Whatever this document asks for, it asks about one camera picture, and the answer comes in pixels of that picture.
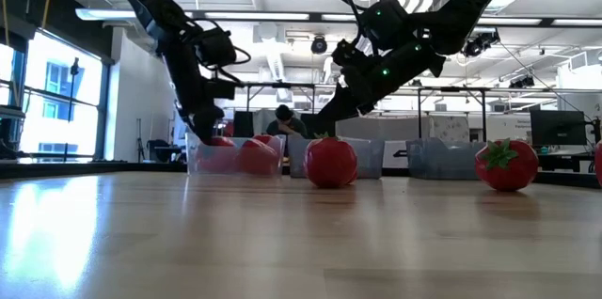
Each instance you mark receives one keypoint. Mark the tall black panel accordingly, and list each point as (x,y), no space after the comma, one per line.
(243,124)

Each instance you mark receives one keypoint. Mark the thin folded black stand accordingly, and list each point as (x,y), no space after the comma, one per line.
(138,139)

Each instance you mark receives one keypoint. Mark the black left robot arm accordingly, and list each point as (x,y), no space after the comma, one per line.
(155,12)

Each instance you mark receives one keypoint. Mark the black office desk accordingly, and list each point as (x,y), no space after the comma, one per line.
(564,160)

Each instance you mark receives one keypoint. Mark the clear plastic bin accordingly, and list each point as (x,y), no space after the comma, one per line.
(235,169)

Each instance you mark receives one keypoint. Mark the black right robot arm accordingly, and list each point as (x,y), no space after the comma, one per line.
(461,17)

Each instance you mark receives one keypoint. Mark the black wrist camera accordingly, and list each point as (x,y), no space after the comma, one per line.
(348,52)
(216,47)

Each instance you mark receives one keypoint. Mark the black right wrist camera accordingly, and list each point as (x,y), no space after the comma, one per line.
(348,52)

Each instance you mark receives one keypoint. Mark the white partition board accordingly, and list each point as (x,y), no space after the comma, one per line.
(395,127)

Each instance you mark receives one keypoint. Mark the black ceiling dome camera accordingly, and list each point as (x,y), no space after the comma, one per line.
(319,45)

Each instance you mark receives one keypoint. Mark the wide black computer monitor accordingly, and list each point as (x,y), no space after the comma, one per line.
(557,127)

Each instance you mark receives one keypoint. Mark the black frame table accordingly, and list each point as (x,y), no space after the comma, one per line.
(280,85)
(451,88)

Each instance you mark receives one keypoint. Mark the black tripod stand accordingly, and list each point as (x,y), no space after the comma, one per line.
(74,101)

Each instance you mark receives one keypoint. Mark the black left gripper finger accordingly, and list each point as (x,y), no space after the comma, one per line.
(209,125)

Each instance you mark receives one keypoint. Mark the black ceiling spotlight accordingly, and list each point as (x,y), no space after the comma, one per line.
(521,83)

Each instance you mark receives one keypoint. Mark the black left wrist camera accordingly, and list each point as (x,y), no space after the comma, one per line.
(216,47)

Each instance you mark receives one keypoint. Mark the small black monitor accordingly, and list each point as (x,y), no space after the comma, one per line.
(306,129)

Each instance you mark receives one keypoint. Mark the grey plastic bin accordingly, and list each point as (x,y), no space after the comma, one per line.
(442,160)
(367,158)

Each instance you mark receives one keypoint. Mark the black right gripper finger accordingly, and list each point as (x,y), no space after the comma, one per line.
(345,104)

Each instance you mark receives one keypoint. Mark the red tomato green stem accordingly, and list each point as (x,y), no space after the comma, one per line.
(507,167)
(599,162)
(330,163)

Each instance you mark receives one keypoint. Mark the person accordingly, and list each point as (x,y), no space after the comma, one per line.
(284,122)

